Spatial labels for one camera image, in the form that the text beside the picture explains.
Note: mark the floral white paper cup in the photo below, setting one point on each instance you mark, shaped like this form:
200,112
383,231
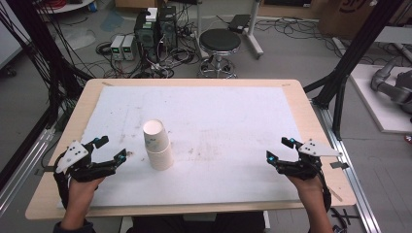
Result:
156,136

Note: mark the black metal frame stand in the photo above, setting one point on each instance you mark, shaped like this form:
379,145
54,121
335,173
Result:
353,55
42,48

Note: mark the aluminium rail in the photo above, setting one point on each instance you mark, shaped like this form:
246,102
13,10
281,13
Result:
353,181
26,161

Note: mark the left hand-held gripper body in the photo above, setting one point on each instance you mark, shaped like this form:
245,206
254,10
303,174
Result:
86,171

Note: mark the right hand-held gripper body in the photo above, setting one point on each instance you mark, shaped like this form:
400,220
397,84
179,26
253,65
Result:
301,166

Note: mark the black round stool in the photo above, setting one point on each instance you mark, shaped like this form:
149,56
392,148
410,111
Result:
219,40

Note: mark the white floor board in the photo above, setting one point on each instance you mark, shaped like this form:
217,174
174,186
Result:
372,103

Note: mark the person's left hand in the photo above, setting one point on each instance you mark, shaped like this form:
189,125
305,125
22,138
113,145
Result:
82,191

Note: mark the white desk frame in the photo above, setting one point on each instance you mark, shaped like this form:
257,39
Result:
254,35

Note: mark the white foam mat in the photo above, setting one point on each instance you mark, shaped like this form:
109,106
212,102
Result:
210,136

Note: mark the black flat device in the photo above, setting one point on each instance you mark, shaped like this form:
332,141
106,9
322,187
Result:
239,23

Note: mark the wooden table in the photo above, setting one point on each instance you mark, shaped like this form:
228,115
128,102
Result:
311,113

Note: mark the person's dark trousers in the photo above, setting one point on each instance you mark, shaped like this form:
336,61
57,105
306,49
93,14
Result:
194,225

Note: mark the cardboard box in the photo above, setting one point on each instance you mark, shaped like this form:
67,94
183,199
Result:
350,16

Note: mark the black computer tower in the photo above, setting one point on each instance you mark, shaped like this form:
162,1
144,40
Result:
167,27
145,32

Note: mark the grey power supply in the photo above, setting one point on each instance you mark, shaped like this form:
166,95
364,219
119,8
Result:
117,47
129,47

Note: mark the black tape piece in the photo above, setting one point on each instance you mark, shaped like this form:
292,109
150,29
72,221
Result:
339,165

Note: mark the stack of ribbed paper cups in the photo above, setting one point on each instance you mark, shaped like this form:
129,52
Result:
161,159

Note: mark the person's right hand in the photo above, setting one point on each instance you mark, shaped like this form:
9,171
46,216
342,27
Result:
306,191

